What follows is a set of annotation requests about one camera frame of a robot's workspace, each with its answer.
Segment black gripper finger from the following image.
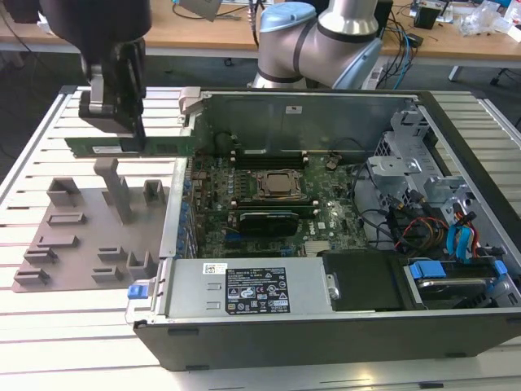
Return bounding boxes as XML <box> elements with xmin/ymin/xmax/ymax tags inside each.
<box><xmin>78</xmin><ymin>55</ymin><xmax>138</xmax><ymax>135</ymax></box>
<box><xmin>115</xmin><ymin>38</ymin><xmax>147</xmax><ymax>153</ymax></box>

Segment green RAM stick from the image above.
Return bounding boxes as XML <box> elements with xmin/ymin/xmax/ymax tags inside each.
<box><xmin>64</xmin><ymin>135</ymin><xmax>193</xmax><ymax>159</ymax></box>

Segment black RAM slot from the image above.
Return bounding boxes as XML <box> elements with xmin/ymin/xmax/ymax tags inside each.
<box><xmin>231</xmin><ymin>149</ymin><xmax>307</xmax><ymax>156</ymax></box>
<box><xmin>234</xmin><ymin>206</ymin><xmax>319</xmax><ymax>212</ymax></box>
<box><xmin>231</xmin><ymin>158</ymin><xmax>307</xmax><ymax>165</ymax></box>
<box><xmin>234</xmin><ymin>202</ymin><xmax>319</xmax><ymax>209</ymax></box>
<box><xmin>234</xmin><ymin>199</ymin><xmax>319</xmax><ymax>205</ymax></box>
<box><xmin>231</xmin><ymin>154</ymin><xmax>307</xmax><ymax>160</ymax></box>
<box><xmin>234</xmin><ymin>209</ymin><xmax>319</xmax><ymax>216</ymax></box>
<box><xmin>231</xmin><ymin>163</ymin><xmax>307</xmax><ymax>169</ymax></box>

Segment grey plastic case latch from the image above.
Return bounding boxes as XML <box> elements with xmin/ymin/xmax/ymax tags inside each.
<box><xmin>177</xmin><ymin>86</ymin><xmax>203</xmax><ymax>113</ymax></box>

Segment grey metal plate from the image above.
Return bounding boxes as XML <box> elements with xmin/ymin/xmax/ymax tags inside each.
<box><xmin>178</xmin><ymin>0</ymin><xmax>223</xmax><ymax>22</ymax></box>

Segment grey parts rack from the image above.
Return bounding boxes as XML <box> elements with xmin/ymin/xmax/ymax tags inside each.
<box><xmin>11</xmin><ymin>156</ymin><xmax>172</xmax><ymax>295</ymax></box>

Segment silver CPU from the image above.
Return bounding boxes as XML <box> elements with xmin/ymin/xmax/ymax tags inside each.
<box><xmin>263</xmin><ymin>174</ymin><xmax>297</xmax><ymax>195</ymax></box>

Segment silver power supply with label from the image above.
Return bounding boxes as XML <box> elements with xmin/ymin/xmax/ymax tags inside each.
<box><xmin>160</xmin><ymin>258</ymin><xmax>341</xmax><ymax>323</ymax></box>

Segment black graphics card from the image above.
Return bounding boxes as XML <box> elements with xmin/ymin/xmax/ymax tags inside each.
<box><xmin>238</xmin><ymin>210</ymin><xmax>299</xmax><ymax>236</ymax></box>

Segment green motherboard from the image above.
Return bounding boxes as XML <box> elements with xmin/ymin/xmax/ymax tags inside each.
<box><xmin>178</xmin><ymin>152</ymin><xmax>392</xmax><ymax>260</ymax></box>

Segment small silver chipset heat sink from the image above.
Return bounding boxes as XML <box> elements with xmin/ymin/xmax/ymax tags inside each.
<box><xmin>303</xmin><ymin>239</ymin><xmax>333</xmax><ymax>260</ymax></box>

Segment silver metal drive cage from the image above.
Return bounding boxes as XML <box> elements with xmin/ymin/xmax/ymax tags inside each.
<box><xmin>366</xmin><ymin>101</ymin><xmax>477</xmax><ymax>229</ymax></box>

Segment black open PC case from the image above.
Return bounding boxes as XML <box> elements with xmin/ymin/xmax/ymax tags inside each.
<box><xmin>125</xmin><ymin>87</ymin><xmax>521</xmax><ymax>374</ymax></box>

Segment black box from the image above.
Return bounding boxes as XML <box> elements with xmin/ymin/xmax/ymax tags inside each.
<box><xmin>413</xmin><ymin>3</ymin><xmax>443</xmax><ymax>29</ymax></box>

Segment black plastic cover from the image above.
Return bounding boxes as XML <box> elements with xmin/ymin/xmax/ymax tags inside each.
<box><xmin>321</xmin><ymin>250</ymin><xmax>412</xmax><ymax>313</ymax></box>

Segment hard disk in blue carrier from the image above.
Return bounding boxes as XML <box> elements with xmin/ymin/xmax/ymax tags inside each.
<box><xmin>405</xmin><ymin>262</ymin><xmax>508</xmax><ymax>313</ymax></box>

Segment clear plastic bags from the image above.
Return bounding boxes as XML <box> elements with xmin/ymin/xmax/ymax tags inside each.
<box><xmin>459</xmin><ymin>0</ymin><xmax>521</xmax><ymax>40</ymax></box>

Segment metal socket cover frame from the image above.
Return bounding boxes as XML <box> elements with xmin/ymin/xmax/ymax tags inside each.
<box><xmin>251</xmin><ymin>169</ymin><xmax>309</xmax><ymax>200</ymax></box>

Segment black cable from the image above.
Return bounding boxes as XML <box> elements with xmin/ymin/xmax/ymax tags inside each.
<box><xmin>349</xmin><ymin>162</ymin><xmax>392</xmax><ymax>245</ymax></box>

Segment blue hanging cable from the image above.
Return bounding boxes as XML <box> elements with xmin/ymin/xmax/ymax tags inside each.
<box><xmin>396</xmin><ymin>20</ymin><xmax>414</xmax><ymax>89</ymax></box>

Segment red yellow wire bundle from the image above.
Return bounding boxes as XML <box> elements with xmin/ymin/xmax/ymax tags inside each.
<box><xmin>401</xmin><ymin>215</ymin><xmax>449</xmax><ymax>249</ymax></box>

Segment blue flat wire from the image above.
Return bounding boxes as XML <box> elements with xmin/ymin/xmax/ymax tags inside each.
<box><xmin>447</xmin><ymin>222</ymin><xmax>485</xmax><ymax>264</ymax></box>

